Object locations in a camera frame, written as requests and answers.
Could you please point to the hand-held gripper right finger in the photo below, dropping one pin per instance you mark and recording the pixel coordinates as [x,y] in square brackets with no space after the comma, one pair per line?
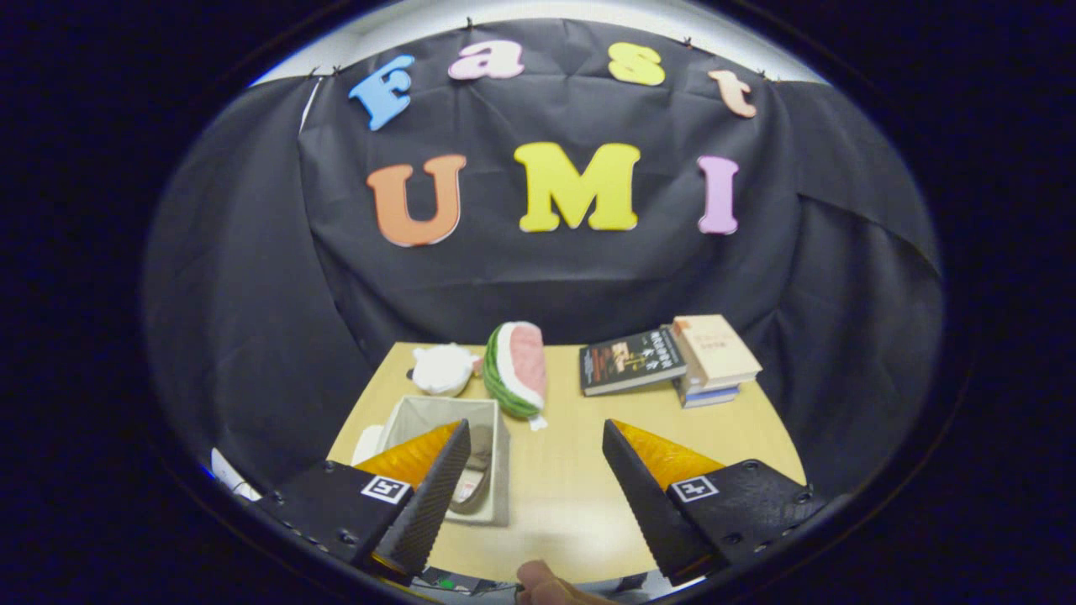
[643,512]

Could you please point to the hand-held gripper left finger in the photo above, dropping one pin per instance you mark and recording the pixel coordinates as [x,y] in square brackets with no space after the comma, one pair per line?
[433,504]

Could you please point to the brown fuzzy shoe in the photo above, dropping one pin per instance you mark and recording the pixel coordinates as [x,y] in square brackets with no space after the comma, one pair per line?
[479,445]

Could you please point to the grey fabric storage box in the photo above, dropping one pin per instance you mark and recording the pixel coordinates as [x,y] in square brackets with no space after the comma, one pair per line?
[420,412]

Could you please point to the blue cover book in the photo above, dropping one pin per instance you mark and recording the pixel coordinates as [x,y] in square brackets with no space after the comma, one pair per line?
[710,399]

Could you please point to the white plush toy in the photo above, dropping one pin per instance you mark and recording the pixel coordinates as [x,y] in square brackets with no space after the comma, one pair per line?
[441,370]

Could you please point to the white cover book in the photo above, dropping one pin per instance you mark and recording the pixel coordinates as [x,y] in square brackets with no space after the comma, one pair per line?
[702,388]

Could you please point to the black cover book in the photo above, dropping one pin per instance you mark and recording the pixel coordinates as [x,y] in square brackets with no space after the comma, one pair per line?
[630,360]

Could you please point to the watermelon slice plush toy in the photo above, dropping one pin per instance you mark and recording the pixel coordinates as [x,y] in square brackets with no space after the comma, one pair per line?
[525,361]

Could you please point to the beige cover book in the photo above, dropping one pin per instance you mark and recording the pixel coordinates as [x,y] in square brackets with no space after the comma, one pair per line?
[714,346]

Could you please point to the white and blue papers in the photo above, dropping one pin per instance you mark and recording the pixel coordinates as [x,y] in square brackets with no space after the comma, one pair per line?
[223,472]

